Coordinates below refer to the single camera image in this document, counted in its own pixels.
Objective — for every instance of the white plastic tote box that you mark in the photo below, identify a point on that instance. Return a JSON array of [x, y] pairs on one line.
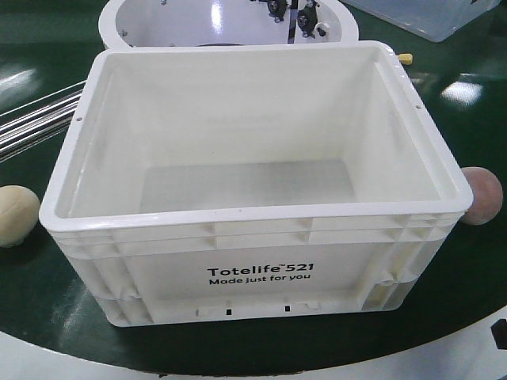
[[220, 183]]

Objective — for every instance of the pink plush ball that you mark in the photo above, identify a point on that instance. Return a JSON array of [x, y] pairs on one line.
[[487, 196]]

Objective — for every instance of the beige plush ball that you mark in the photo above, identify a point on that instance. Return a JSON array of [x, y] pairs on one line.
[[19, 214]]

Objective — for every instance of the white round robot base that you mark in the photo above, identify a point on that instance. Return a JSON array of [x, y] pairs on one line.
[[170, 24]]

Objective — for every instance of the small yellow knob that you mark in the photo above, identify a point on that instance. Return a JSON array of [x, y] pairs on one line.
[[406, 59]]

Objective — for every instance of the metal rods bundle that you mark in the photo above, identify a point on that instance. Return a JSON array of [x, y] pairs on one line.
[[32, 123]]

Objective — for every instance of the clear plastic storage bin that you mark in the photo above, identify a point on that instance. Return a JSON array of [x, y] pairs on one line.
[[433, 20]]

